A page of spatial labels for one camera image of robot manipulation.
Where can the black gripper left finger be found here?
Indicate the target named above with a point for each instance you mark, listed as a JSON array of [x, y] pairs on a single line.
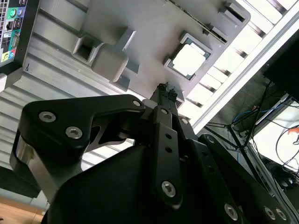
[[70, 109]]

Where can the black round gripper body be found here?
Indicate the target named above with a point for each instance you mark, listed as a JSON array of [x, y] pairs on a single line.
[[112, 191]]

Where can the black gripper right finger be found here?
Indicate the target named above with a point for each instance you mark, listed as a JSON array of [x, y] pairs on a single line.
[[224, 177]]

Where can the silver square CPU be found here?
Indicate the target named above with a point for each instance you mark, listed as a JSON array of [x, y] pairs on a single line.
[[189, 59]]

